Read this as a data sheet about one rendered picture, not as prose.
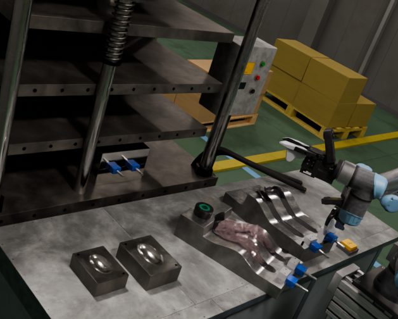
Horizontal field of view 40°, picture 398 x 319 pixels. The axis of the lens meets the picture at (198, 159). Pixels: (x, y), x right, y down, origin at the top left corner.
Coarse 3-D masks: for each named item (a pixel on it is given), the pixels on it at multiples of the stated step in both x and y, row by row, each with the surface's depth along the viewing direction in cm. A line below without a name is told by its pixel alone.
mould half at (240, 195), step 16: (240, 192) 269; (256, 192) 258; (272, 192) 263; (288, 192) 268; (240, 208) 259; (256, 208) 252; (256, 224) 253; (272, 224) 247; (288, 240) 241; (320, 240) 246; (304, 256) 240
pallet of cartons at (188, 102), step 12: (192, 60) 527; (204, 60) 539; (264, 84) 583; (168, 96) 546; (180, 96) 536; (192, 96) 526; (192, 108) 528; (204, 108) 527; (204, 120) 538; (240, 120) 604; (252, 120) 605
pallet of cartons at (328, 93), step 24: (288, 48) 663; (288, 72) 666; (312, 72) 639; (336, 72) 615; (264, 96) 708; (288, 96) 671; (312, 96) 641; (336, 96) 617; (360, 96) 676; (312, 120) 644; (336, 120) 633; (360, 120) 665
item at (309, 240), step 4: (308, 236) 240; (312, 236) 241; (304, 240) 240; (308, 240) 238; (312, 240) 238; (316, 240) 241; (308, 244) 239; (312, 244) 238; (316, 244) 239; (312, 248) 238; (316, 248) 236; (320, 248) 238; (316, 252) 237; (320, 252) 237; (328, 256) 235
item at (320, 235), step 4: (320, 228) 246; (320, 232) 246; (328, 232) 246; (320, 236) 247; (324, 236) 245; (328, 236) 244; (332, 236) 244; (336, 236) 245; (324, 240) 247; (328, 240) 244; (332, 240) 243; (336, 240) 244; (340, 244) 242
